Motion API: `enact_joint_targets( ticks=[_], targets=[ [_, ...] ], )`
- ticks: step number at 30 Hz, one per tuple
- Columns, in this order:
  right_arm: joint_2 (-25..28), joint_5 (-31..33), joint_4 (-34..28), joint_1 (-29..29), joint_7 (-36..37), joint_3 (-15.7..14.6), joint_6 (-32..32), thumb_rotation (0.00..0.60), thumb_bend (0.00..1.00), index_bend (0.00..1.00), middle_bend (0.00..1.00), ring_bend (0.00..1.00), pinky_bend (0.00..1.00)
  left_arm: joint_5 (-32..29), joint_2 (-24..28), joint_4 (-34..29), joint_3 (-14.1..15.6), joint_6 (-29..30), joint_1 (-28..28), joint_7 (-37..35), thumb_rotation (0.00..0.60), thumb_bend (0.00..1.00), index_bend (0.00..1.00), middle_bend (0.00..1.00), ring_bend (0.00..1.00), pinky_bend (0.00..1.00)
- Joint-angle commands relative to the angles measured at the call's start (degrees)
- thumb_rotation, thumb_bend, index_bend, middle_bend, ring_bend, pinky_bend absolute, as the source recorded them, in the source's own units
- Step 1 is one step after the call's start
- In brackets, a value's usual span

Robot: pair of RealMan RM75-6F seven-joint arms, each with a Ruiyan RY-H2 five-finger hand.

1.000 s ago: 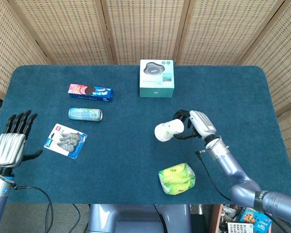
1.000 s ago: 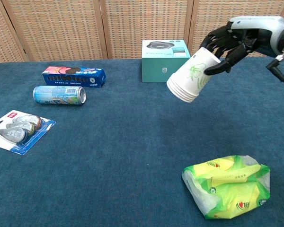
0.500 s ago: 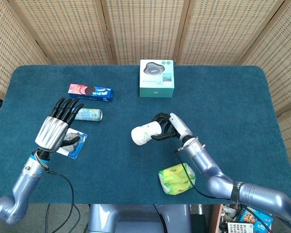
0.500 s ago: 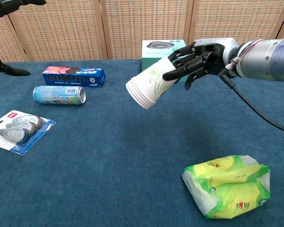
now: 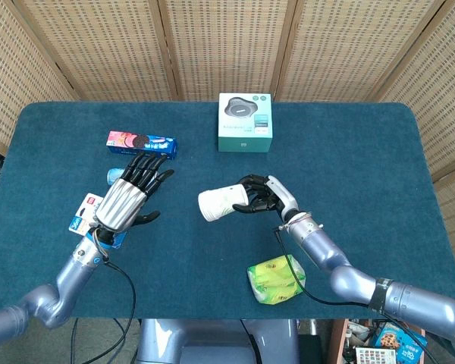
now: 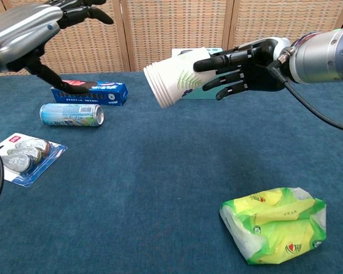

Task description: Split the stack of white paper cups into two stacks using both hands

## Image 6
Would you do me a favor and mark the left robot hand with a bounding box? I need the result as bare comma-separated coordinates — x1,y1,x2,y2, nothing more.
0,0,115,95

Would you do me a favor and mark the blue felt table cloth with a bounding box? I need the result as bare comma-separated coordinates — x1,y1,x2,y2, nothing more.
0,67,343,274

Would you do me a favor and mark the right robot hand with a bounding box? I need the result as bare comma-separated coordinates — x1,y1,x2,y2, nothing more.
193,37,293,101

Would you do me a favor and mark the light blue drink can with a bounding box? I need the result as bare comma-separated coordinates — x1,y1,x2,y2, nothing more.
39,103,105,128

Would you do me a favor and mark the blue cookie box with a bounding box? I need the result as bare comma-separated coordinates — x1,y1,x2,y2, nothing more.
50,79,129,107

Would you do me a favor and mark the battery blister pack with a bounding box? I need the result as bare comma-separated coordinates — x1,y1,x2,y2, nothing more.
0,132,69,188

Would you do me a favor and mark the green tissue pack bag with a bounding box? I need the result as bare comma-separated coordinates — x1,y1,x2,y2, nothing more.
219,187,328,266

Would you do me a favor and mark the black right hand cable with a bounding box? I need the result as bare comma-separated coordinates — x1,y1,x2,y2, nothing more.
270,61,343,134

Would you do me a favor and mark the white floral paper cup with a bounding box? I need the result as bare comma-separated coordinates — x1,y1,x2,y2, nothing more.
146,64,168,107
151,61,174,104
149,62,171,106
143,66,165,108
155,47,218,104

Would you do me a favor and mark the teal speaker box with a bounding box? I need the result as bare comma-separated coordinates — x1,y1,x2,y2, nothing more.
171,47,231,100

